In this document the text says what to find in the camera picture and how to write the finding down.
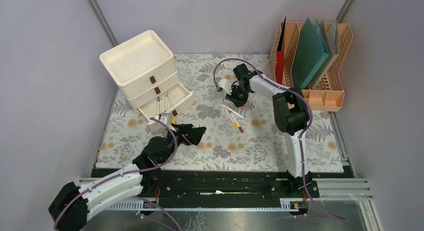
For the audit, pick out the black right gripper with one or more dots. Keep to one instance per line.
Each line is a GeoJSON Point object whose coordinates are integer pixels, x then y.
{"type": "Point", "coordinates": [238, 102]}

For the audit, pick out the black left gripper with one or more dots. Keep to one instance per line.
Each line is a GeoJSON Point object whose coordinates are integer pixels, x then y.
{"type": "Point", "coordinates": [193, 134]}

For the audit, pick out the yellow capped white marker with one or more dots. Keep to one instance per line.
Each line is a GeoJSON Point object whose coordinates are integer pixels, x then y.
{"type": "Point", "coordinates": [232, 119]}

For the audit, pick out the purple capped white marker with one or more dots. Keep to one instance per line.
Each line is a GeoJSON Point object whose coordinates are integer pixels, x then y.
{"type": "Point", "coordinates": [158, 105]}

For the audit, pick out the red file folder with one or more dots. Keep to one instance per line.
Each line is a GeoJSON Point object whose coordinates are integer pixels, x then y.
{"type": "Point", "coordinates": [279, 66]}

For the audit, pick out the cream drawer unit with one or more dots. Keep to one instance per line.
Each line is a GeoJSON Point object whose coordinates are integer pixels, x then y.
{"type": "Point", "coordinates": [144, 68]}

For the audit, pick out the teal file folder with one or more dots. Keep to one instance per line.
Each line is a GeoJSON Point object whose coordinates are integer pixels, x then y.
{"type": "Point", "coordinates": [308, 53]}

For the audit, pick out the beige file folder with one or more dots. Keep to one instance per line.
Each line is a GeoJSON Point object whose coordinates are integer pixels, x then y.
{"type": "Point", "coordinates": [329, 38]}

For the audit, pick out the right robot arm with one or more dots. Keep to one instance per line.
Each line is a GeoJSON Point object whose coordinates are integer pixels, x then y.
{"type": "Point", "coordinates": [292, 117]}

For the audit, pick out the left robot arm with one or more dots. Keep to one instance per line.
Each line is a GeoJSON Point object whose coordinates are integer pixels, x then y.
{"type": "Point", "coordinates": [75, 204]}

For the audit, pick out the floral desk mat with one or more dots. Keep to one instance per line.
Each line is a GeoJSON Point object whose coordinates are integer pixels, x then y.
{"type": "Point", "coordinates": [257, 146]}

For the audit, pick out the peach plastic file organizer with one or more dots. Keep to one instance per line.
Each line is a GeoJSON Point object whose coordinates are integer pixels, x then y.
{"type": "Point", "coordinates": [325, 91]}

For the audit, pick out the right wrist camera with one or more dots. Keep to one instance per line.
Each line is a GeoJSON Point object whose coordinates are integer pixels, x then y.
{"type": "Point", "coordinates": [225, 85]}

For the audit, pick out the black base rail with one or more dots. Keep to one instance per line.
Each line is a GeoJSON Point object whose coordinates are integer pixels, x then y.
{"type": "Point", "coordinates": [176, 184]}

